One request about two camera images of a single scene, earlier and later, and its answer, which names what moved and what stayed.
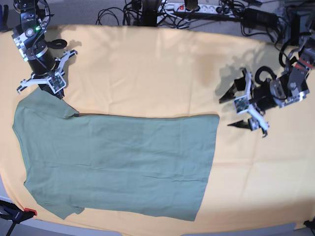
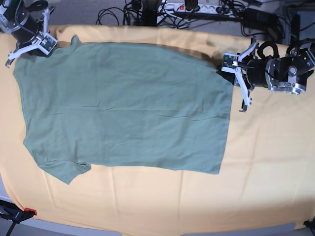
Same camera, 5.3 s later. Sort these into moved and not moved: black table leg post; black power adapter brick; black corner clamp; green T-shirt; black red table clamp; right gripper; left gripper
Moved: left gripper; right gripper; green T-shirt
Not moved: black table leg post; black power adapter brick; black corner clamp; black red table clamp
